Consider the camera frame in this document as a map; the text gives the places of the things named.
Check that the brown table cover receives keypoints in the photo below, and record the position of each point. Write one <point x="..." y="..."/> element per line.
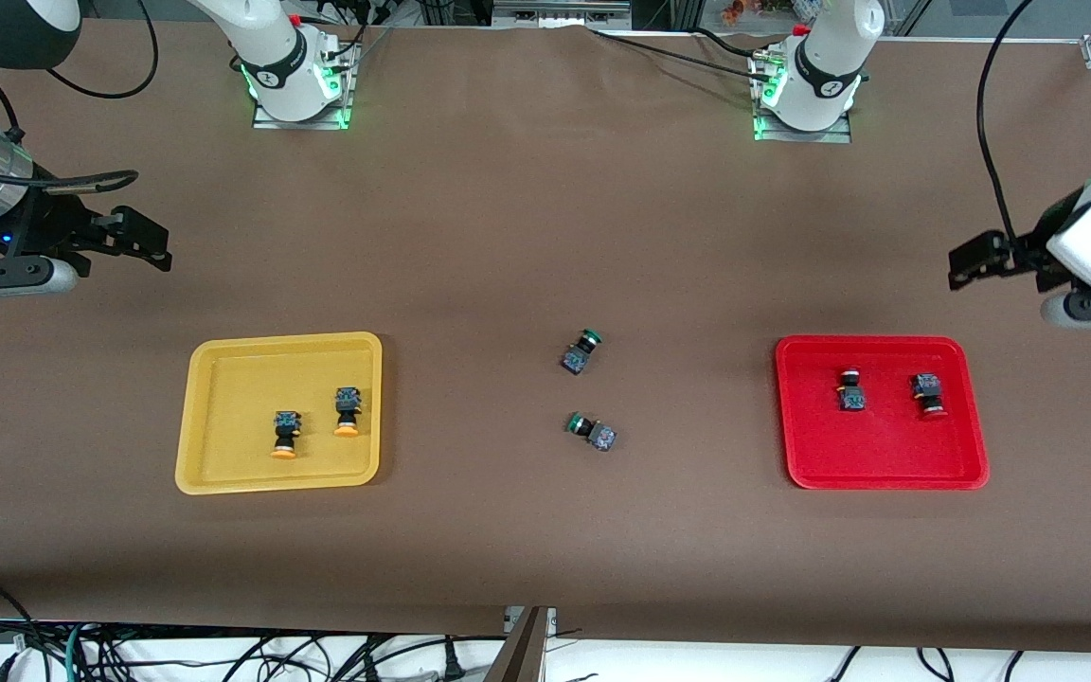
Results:
<point x="545" y="237"/>

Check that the green push button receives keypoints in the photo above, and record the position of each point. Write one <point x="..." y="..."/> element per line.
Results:
<point x="593" y="432"/>
<point x="580" y="351"/>

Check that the grey metal rail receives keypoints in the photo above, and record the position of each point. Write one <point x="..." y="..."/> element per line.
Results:
<point x="560" y="11"/>

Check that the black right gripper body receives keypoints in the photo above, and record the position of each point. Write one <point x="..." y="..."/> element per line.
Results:
<point x="45" y="224"/>

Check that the orange background objects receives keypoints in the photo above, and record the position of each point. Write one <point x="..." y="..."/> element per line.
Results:
<point x="754" y="11"/>

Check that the yellow push button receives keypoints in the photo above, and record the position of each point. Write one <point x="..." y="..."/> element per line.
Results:
<point x="348" y="409"/>
<point x="286" y="431"/>

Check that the red push button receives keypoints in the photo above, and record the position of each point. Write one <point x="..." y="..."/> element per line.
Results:
<point x="851" y="390"/>
<point x="929" y="393"/>

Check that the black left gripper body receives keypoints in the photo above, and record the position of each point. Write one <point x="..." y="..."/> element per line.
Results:
<point x="1025" y="253"/>

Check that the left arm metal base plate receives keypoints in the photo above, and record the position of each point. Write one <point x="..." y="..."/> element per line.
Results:
<point x="763" y="133"/>

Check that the yellow plastic tray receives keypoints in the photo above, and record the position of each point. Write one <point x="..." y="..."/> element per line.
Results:
<point x="233" y="407"/>

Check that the red plastic tray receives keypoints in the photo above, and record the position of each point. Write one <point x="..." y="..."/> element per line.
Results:
<point x="886" y="445"/>

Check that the metal table post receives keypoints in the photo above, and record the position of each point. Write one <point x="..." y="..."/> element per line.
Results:
<point x="522" y="654"/>

